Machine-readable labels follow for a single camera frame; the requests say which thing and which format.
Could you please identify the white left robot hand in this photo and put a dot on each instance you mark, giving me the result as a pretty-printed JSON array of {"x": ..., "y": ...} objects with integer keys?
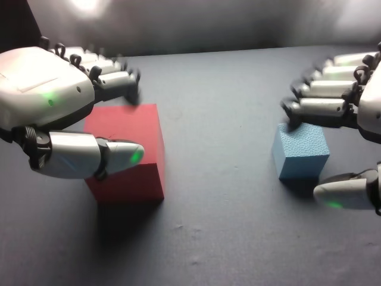
[{"x": 38, "y": 86}]

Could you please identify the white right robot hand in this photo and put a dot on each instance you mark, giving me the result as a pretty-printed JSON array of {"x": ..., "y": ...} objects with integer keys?
[{"x": 324, "y": 104}]

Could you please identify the grey table cloth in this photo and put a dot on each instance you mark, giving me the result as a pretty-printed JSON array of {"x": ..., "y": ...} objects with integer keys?
[{"x": 208, "y": 208}]

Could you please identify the blue foam cube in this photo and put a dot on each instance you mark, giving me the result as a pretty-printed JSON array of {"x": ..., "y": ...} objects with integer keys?
[{"x": 300, "y": 155}]

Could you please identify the red block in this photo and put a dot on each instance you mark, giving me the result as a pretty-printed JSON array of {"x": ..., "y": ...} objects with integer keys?
[{"x": 131, "y": 184}]

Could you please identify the black backdrop panel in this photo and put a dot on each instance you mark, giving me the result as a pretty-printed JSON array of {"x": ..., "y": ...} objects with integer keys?
[{"x": 15, "y": 24}]

